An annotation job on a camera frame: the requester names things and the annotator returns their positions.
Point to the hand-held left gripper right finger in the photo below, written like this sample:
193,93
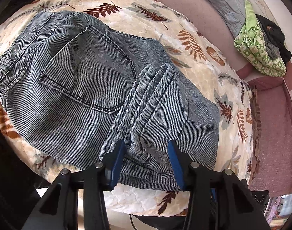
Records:
177,165

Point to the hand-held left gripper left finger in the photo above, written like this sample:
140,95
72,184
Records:
117,158

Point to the blue denim pants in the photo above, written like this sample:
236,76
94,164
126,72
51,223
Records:
76,76

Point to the leaf print blanket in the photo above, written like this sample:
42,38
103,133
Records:
208,76

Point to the dark cloth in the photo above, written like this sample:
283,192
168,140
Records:
11,184

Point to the green patterned blanket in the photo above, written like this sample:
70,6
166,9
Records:
256,52

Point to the grey cloth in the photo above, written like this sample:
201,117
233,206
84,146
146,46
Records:
273,51

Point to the black garment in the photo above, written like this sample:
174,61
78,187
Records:
278,36

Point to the grey quilted pillow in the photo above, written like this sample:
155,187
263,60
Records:
220,0

